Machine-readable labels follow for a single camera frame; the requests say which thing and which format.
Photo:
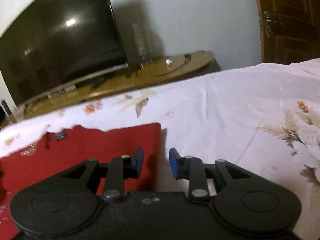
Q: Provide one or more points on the black flat screen television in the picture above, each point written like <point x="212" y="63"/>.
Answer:
<point x="54" y="42"/>

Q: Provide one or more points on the silver set-top box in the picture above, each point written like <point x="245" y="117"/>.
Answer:
<point x="61" y="91"/>

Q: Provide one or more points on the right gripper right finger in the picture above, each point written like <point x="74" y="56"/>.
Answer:
<point x="239" y="198"/>

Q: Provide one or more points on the small white object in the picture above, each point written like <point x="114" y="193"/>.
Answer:
<point x="168" y="61"/>

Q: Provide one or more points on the floral white bed sheet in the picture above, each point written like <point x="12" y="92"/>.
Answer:
<point x="264" y="119"/>

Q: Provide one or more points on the wooden tv stand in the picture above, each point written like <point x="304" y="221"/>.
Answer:
<point x="158" y="73"/>

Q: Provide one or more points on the red cloth garment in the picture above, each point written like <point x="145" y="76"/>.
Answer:
<point x="52" y="155"/>

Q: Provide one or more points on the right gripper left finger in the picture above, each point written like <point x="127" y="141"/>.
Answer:
<point x="67" y="201"/>

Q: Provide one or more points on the clear glass vase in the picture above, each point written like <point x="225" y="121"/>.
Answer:
<point x="143" y="43"/>

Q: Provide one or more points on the brass door handle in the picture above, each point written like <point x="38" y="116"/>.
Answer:
<point x="266" y="23"/>

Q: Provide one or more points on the brown wooden door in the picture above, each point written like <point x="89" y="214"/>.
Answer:
<point x="298" y="39"/>

